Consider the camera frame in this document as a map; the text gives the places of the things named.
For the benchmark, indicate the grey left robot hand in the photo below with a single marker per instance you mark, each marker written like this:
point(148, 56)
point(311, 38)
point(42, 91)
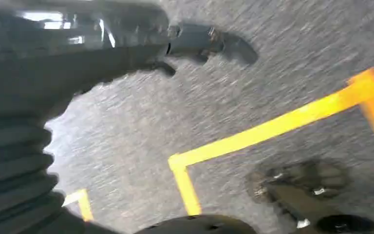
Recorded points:
point(45, 64)

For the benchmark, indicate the ribbed grey left robot arm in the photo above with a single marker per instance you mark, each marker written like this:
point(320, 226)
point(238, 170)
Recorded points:
point(12, 168)

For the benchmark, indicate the yellow floor tape square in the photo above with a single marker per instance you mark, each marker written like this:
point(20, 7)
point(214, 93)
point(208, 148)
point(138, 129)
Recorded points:
point(271, 124)
point(83, 206)

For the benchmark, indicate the black robot foot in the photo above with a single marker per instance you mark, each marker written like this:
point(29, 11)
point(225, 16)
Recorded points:
point(303, 193)
point(200, 226)

